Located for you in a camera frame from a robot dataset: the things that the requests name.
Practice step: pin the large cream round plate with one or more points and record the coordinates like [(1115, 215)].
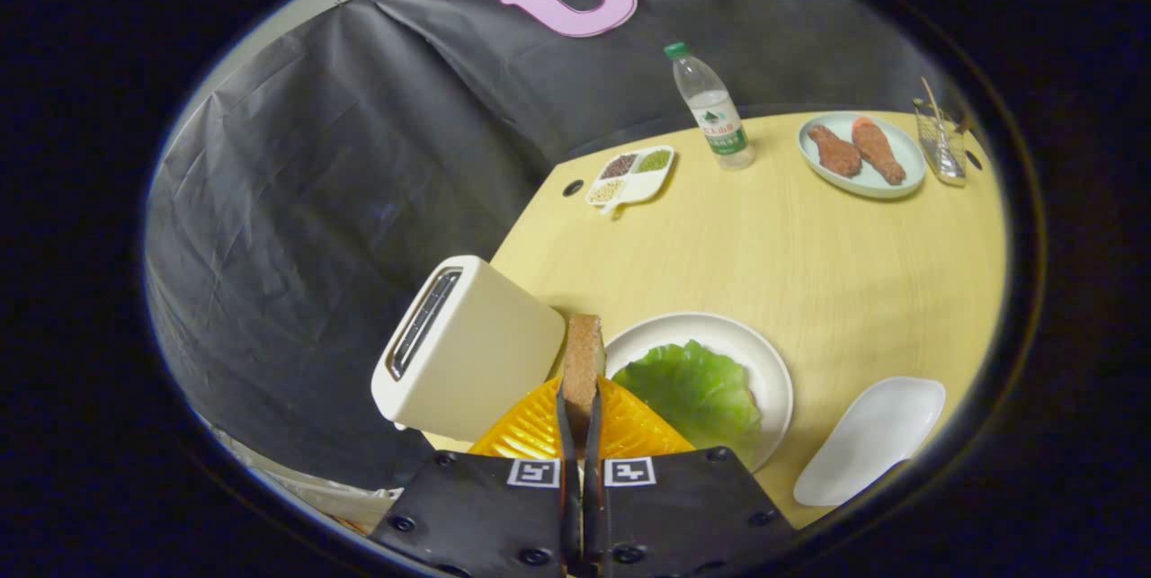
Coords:
[(764, 362)]

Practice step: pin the light blue plate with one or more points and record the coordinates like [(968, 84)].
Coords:
[(886, 187)]

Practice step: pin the white oval dish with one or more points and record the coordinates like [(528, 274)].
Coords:
[(868, 443)]

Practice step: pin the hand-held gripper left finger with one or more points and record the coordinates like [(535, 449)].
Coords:
[(569, 488)]

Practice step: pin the clear water bottle green cap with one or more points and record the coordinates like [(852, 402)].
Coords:
[(715, 115)]

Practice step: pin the plain bread slice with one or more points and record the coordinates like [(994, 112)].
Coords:
[(583, 362)]

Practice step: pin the beige cloth garment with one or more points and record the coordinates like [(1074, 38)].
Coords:
[(324, 497)]

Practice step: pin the white toaster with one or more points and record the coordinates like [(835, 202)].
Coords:
[(486, 362)]

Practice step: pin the fried chicken piece orange tip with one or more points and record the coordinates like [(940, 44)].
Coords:
[(879, 151)]

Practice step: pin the brown fried chicken piece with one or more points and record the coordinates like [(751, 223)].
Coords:
[(836, 154)]

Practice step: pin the white divided seasoning dish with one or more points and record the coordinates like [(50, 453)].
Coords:
[(640, 187)]

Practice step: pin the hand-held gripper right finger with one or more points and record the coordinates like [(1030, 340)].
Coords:
[(594, 488)]

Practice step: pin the green lettuce leaf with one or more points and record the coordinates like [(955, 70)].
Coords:
[(692, 389)]

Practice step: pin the clear utensil holder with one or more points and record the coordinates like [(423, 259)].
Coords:
[(942, 155)]

